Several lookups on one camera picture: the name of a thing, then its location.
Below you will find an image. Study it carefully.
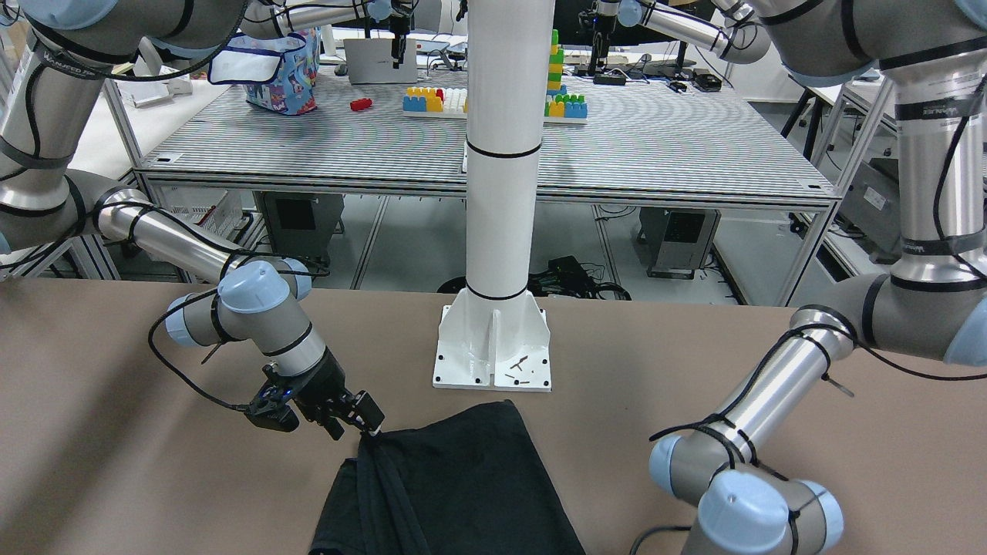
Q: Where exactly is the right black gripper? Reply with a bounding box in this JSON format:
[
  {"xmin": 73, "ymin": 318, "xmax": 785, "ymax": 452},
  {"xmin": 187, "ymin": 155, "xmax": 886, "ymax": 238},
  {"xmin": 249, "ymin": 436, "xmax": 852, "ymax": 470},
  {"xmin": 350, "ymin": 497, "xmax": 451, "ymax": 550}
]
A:
[{"xmin": 262, "ymin": 350, "xmax": 385, "ymax": 440}]

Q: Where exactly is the black graphic t-shirt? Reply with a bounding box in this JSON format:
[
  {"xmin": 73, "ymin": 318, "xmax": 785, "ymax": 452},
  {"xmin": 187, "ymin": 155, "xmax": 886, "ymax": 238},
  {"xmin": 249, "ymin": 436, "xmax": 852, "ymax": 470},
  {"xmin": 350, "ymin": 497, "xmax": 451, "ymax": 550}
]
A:
[{"xmin": 310, "ymin": 400, "xmax": 584, "ymax": 554}]

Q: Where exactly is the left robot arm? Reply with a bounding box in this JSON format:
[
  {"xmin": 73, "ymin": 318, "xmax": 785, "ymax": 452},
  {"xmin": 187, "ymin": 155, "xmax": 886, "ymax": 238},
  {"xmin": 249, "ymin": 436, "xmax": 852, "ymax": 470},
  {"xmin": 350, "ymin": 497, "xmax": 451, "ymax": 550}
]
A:
[{"xmin": 649, "ymin": 1, "xmax": 985, "ymax": 554}]

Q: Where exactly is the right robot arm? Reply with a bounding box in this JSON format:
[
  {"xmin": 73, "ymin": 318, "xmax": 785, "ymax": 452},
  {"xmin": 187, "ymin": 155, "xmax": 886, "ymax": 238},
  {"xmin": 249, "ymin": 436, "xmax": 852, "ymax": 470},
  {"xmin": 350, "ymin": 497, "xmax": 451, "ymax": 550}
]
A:
[{"xmin": 2, "ymin": 1, "xmax": 384, "ymax": 439}]

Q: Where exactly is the red toy block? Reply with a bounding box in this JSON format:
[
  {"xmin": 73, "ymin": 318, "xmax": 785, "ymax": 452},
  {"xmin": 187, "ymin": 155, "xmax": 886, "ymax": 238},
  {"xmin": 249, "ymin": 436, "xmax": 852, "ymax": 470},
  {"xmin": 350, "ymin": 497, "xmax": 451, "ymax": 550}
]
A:
[{"xmin": 349, "ymin": 98, "xmax": 373, "ymax": 112}]

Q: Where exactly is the colourful toy block set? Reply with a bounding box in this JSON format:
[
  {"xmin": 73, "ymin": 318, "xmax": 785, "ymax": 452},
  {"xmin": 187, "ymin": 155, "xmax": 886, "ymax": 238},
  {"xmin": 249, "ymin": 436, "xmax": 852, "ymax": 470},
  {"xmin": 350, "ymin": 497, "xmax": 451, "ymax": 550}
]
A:
[{"xmin": 402, "ymin": 29, "xmax": 589, "ymax": 124}]

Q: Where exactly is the blue patterned bag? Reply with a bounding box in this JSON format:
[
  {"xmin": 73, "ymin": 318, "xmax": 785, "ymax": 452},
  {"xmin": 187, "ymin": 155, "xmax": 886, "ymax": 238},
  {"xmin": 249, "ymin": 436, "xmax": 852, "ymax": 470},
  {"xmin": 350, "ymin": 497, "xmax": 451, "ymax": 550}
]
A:
[{"xmin": 207, "ymin": 28, "xmax": 321, "ymax": 116}]

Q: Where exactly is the striped metal work table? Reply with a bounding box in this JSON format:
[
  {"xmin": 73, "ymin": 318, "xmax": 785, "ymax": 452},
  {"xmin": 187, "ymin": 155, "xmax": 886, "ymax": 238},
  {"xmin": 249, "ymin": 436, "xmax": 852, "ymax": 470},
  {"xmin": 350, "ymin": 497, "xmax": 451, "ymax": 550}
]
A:
[{"xmin": 135, "ymin": 72, "xmax": 841, "ymax": 305}]

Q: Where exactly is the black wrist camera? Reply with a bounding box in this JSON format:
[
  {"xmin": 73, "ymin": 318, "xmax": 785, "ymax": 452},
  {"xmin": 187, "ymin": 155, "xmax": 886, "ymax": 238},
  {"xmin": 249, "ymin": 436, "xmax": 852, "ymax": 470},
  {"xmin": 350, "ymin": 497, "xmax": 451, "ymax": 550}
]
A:
[{"xmin": 244, "ymin": 387, "xmax": 300, "ymax": 432}]

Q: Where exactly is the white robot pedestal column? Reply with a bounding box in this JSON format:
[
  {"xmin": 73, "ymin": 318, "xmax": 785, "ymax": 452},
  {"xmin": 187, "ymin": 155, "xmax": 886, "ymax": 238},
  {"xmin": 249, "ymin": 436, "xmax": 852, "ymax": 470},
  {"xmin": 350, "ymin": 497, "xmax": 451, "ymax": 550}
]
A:
[{"xmin": 433, "ymin": 1, "xmax": 554, "ymax": 392}]

